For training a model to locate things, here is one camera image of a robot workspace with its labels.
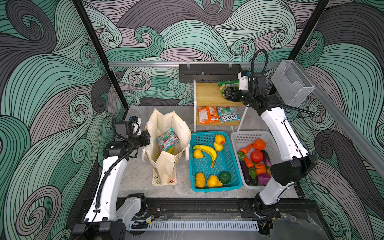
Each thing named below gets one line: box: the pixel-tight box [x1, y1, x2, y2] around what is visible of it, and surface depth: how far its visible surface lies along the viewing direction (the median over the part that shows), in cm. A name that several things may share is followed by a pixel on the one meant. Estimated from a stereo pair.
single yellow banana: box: [192, 145, 217, 169], surface depth 92 cm
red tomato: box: [251, 150, 264, 164], surface depth 89 cm
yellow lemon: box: [214, 142, 224, 152], surface depth 94 cm
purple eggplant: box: [239, 160, 252, 185], surface depth 82 cm
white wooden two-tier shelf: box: [193, 79, 249, 133], surface depth 83 cm
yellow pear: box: [207, 175, 223, 188], surface depth 79 cm
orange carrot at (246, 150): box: [240, 143, 254, 155], surface depth 92 cm
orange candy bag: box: [197, 106, 220, 125], surface depth 93 cm
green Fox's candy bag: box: [217, 106, 241, 124], surface depth 93 cm
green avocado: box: [218, 171, 231, 184], surface depth 81 cm
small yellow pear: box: [193, 149, 204, 159], surface depth 92 cm
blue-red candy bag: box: [155, 127, 180, 152], surface depth 85 cm
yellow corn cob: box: [195, 172, 205, 188], surface depth 80 cm
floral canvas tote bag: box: [141, 108, 192, 186], surface depth 83 cm
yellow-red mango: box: [215, 134, 226, 145], surface depth 92 cm
